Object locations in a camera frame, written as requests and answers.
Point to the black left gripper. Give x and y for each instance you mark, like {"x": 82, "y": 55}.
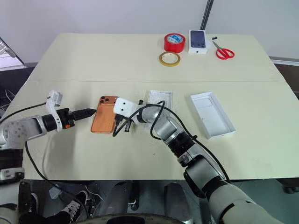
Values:
{"x": 65, "y": 119}

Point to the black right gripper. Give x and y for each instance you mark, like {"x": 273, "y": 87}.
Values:
{"x": 119, "y": 118}

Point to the orange smartphone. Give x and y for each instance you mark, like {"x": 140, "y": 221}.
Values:
{"x": 104, "y": 116}

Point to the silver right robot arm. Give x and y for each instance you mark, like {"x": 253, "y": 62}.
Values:
{"x": 198, "y": 163}

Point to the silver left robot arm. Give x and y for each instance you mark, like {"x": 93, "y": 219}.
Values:
{"x": 21, "y": 130}

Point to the white box tray insert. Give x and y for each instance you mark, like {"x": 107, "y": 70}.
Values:
{"x": 160, "y": 96}

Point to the open white phone box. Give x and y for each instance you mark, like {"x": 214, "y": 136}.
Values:
{"x": 211, "y": 114}

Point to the sealed box with phone print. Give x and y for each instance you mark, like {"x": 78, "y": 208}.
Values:
{"x": 198, "y": 40}

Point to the yellow tape roll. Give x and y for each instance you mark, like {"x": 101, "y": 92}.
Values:
{"x": 169, "y": 62}

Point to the black and white sneaker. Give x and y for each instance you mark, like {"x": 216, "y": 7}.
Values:
{"x": 73, "y": 206}

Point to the metal rack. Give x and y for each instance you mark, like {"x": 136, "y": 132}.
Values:
{"x": 8, "y": 52}

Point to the red tape roll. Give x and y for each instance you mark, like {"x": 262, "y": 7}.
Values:
{"x": 174, "y": 43}

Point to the black metal pole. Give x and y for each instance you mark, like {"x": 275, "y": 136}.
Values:
{"x": 206, "y": 14}

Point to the white board edge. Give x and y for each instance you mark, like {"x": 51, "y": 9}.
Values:
{"x": 285, "y": 60}

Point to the black table caster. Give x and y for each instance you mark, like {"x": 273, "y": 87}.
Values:
{"x": 290, "y": 186}

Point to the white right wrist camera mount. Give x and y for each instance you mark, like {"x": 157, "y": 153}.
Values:
{"x": 125, "y": 107}

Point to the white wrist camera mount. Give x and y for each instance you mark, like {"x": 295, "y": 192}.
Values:
{"x": 125, "y": 107}
{"x": 51, "y": 100}

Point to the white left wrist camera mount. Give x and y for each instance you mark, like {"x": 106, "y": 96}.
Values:
{"x": 51, "y": 100}

